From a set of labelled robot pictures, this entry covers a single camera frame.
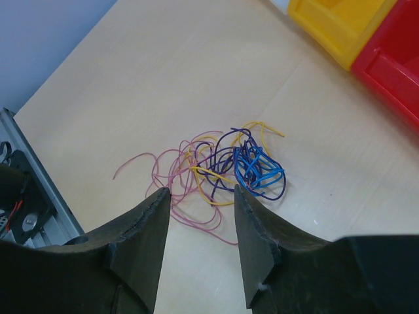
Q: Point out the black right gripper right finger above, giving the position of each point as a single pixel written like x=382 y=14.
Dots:
x=288 y=270

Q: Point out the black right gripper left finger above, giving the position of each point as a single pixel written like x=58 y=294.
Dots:
x=112 y=269

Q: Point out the red bin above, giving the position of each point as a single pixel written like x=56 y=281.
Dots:
x=388 y=64

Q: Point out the near yellow bin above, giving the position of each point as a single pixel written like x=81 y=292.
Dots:
x=341 y=27

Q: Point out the aluminium table frame rail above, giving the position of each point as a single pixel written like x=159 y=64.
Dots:
x=62 y=226

